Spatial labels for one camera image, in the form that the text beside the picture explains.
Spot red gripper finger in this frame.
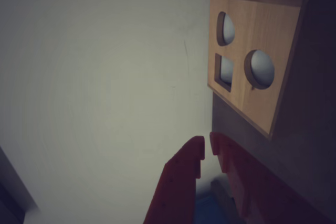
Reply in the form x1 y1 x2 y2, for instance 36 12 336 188
209 131 336 224
143 135 205 224

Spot wooden shape sorter box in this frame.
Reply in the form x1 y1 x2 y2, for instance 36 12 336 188
207 0 336 141
212 0 336 219

